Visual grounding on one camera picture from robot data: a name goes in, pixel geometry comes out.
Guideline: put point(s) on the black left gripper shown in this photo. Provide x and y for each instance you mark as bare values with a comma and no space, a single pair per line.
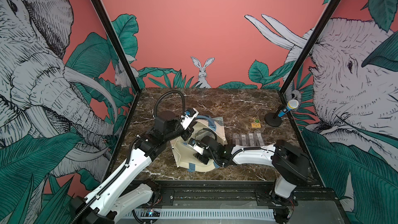
175,120

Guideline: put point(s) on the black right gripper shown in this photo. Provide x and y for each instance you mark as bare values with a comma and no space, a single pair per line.
200,158

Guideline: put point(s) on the clear plastic compass case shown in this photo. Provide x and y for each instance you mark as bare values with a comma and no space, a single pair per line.
236,139

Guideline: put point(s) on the cream canvas tote bag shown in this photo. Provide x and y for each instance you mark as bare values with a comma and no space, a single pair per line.
189,155

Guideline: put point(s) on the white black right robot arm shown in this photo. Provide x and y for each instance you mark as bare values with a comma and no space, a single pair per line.
290,161

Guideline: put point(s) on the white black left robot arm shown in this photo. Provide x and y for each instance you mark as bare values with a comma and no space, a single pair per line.
106,204

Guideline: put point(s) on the small wooden toy block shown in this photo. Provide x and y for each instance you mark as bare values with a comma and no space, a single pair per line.
256,124

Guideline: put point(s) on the blue microphone on black stand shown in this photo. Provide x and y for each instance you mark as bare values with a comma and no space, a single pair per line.
275,119

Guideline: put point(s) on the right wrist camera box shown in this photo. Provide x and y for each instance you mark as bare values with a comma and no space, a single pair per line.
192,143

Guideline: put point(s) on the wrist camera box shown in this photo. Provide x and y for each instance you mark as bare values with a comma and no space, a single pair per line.
192,143
189,115

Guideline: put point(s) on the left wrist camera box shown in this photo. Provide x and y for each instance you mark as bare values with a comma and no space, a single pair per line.
189,115

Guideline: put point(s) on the black front mounting rail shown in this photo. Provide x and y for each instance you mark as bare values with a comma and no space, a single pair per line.
258,191

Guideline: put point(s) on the white perforated cable tray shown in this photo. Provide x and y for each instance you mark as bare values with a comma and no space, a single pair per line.
204,213

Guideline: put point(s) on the black left frame post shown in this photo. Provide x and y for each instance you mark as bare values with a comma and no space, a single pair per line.
110,31

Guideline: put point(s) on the black frame post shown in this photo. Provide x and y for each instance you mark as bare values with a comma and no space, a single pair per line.
318,29
110,31

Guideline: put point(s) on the black right frame post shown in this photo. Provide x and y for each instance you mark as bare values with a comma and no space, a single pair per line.
318,29

